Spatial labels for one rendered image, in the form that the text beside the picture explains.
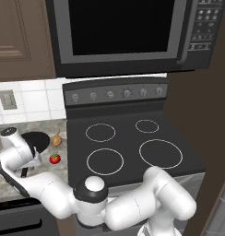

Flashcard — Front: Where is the tall brown cupboard panel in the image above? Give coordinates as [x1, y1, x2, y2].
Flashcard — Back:
[165, 0, 225, 236]

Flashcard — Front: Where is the grey microwave door handle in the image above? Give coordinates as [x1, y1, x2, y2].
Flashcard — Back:
[176, 0, 200, 65]

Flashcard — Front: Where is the grey wall socket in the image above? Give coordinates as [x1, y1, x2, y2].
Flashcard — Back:
[0, 88, 18, 112]

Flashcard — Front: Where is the black drawer handle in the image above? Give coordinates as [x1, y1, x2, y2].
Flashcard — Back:
[0, 218, 43, 236]

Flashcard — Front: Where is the black pan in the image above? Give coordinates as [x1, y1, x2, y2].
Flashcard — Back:
[20, 131, 52, 154]

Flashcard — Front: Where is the black stove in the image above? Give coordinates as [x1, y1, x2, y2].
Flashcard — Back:
[62, 76, 207, 236]

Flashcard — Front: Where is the brown cupboard door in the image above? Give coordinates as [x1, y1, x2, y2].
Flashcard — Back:
[0, 0, 57, 83]

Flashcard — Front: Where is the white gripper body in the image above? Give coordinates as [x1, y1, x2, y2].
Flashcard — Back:
[16, 147, 43, 177]

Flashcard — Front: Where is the brown onion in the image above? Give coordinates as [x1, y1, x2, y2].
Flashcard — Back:
[50, 129, 64, 148]

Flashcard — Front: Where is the red tomato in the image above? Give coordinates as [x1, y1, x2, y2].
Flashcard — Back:
[49, 153, 62, 165]

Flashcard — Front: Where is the dark grey drawer front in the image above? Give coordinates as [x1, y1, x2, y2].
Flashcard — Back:
[0, 197, 62, 236]

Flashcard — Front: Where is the black microwave oven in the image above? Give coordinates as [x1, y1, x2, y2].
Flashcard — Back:
[45, 0, 225, 79]

